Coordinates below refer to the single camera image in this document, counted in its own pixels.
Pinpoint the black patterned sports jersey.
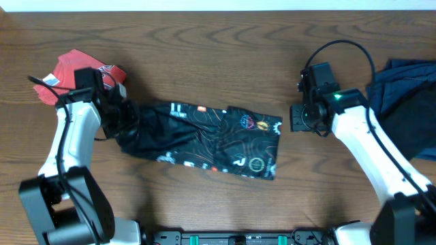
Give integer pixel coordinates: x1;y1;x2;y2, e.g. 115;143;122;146
116;102;282;180

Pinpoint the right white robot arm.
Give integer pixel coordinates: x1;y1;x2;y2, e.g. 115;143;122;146
290;88;435;244

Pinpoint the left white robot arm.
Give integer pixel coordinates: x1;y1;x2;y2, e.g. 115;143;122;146
18;84;142;244

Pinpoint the dark blue clothes pile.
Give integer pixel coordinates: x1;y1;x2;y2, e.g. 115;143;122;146
367;59;435;161

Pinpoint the red folded t-shirt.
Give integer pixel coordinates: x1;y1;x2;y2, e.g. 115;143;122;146
42;49;127;98

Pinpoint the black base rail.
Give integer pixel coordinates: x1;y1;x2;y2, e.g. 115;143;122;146
141;228;337;245

